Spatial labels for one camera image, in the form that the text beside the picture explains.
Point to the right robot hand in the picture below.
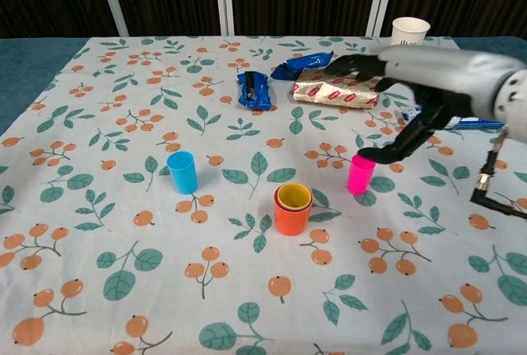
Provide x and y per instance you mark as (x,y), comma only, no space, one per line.
(444,79)

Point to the pink plastic cup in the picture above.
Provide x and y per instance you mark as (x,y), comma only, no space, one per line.
(360,180)

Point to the yellow plastic cup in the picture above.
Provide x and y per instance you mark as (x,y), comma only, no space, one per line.
(293,198)

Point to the light blue plastic cup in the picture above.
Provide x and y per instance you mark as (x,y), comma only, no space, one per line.
(183,178)

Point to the white paper cup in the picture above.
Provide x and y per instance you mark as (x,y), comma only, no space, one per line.
(409,31)

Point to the large orange plastic cup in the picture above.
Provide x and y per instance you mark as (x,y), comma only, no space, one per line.
(290,223)

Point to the blue white toothpaste tube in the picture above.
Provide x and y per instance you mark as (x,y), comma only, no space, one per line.
(407,113)

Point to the gold red snack package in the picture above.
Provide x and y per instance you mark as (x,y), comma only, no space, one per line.
(329,91)

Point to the twisted blue snack wrapper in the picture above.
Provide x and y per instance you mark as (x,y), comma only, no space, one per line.
(306,63)

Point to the flat blue black-striped packet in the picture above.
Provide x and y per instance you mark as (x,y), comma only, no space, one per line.
(254,91)

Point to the floral patterned tablecloth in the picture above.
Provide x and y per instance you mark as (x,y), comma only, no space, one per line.
(103,206)

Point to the teal velvet table cover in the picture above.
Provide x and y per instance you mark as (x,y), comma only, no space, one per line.
(24,66)

